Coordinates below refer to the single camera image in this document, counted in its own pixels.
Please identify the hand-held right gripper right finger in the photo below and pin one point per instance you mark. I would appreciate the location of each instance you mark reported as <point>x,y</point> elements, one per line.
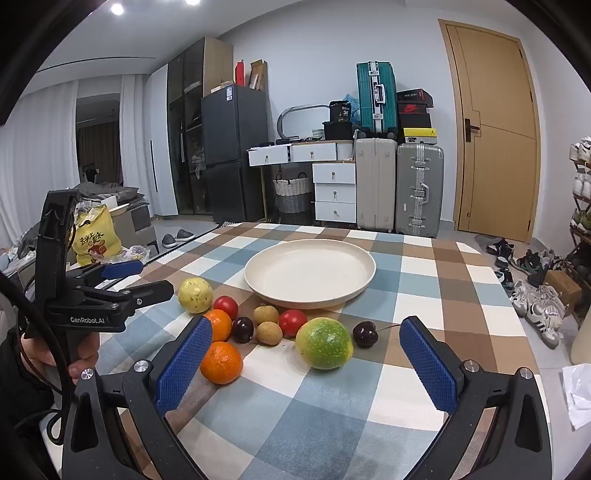
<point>427,369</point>

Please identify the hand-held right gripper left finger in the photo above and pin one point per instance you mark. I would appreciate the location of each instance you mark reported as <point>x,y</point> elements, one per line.
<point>184,364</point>

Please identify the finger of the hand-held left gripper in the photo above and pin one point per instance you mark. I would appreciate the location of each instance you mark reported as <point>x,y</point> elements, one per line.
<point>122,269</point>
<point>152,293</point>

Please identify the orange mandarin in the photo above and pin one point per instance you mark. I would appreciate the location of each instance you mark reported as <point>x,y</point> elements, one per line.
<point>220,325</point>
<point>222,363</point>

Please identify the dark cherry with stem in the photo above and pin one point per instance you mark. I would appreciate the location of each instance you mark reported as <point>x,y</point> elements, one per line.
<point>365,333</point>

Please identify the red cherry tomato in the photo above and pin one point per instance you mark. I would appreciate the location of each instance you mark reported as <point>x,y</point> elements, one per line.
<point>293,322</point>
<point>226,306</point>

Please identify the green yellow passion fruit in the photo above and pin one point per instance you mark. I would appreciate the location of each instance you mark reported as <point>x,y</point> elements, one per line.
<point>324,344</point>

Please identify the cream round plate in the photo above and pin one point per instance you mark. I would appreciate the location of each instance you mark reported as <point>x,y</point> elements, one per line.
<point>309,272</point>

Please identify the person's left forearm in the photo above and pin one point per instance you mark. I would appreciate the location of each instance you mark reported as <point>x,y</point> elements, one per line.
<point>23,406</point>

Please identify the person's left hand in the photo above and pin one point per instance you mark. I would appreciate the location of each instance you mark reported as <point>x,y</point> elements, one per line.
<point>82,373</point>

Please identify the clear snack bag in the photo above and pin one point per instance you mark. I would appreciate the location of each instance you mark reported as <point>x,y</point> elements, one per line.
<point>138,254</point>

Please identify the yellow plastic bag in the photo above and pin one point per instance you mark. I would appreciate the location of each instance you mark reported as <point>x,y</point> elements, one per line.
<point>97,235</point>

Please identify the open cardboard box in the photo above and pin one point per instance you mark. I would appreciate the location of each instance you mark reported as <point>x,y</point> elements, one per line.
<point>131,221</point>

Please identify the grey slipper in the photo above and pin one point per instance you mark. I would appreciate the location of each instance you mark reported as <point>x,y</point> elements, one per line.
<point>184,235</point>
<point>169,241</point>

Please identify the grey bedding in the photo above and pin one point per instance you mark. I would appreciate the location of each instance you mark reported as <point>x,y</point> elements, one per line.
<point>104,191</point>

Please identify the checkered tablecloth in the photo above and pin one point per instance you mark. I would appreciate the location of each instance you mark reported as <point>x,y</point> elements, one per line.
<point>415,286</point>

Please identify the brown longan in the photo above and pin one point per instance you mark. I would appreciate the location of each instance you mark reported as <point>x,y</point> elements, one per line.
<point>269,333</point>
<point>265,314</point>

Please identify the white sheer curtain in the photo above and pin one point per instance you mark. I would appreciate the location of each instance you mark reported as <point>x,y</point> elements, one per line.
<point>51,138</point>

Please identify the pile of shoes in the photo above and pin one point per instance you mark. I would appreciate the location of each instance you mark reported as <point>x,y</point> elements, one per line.
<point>535,295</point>

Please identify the white wardrobe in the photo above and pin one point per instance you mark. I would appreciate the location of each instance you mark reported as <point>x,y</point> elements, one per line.
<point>159,138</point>

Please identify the white plastic bag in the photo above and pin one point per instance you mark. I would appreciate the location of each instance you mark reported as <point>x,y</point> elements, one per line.
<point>577,392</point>

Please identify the brown cardboard box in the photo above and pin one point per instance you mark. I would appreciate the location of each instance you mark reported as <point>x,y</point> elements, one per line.
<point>563,286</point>

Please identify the black fridge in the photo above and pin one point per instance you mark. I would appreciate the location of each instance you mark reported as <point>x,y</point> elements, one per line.
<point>233,152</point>

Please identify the dark glass wardrobe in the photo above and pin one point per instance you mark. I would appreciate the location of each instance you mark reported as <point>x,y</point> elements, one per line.
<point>184,115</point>

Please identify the woven laundry basket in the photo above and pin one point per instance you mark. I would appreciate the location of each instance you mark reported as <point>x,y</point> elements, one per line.
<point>293,191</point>

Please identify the silver suitcase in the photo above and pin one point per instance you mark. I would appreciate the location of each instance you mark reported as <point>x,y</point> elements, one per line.
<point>420,189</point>

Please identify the beige suitcase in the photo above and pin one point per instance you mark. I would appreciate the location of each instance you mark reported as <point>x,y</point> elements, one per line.
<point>375,184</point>

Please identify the white drawer unit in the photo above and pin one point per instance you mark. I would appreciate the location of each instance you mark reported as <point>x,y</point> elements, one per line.
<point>334,191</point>

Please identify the white desk with drawers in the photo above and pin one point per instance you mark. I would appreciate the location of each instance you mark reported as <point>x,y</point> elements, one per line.
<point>300,152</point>

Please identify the flat cardboard box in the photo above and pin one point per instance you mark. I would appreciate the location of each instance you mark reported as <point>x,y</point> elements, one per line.
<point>221,87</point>

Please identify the red box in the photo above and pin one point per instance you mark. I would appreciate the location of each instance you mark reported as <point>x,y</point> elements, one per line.
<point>239,74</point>

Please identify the yellow and black box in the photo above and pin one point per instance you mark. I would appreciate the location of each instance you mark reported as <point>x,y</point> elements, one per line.
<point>420,136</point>

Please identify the chrome curved tube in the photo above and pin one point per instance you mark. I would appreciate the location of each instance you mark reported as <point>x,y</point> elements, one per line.
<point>295,109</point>

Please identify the shoe rack with shoes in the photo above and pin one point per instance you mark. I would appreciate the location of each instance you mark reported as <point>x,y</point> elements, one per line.
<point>582,194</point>

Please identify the tall cardboard boxes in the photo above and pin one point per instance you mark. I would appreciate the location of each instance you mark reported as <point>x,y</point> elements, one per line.
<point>258,76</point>

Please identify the wooden door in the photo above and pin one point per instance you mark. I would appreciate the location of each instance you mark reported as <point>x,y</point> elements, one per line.
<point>494,138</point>

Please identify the black storage container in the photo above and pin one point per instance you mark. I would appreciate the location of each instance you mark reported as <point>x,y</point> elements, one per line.
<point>338,130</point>

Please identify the plain black box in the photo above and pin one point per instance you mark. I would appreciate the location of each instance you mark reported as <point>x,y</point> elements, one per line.
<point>414,122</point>

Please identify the red and black shoebox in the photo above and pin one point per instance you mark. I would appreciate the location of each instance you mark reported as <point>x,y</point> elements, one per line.
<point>414,109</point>

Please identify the black bucket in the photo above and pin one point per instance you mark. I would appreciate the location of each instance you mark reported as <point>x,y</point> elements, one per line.
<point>340,111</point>

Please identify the blue plastic bag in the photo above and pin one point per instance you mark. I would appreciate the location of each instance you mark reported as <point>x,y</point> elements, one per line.
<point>355,108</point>

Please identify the teal suitcase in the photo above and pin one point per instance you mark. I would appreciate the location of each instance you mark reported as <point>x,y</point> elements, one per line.
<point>376,99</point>

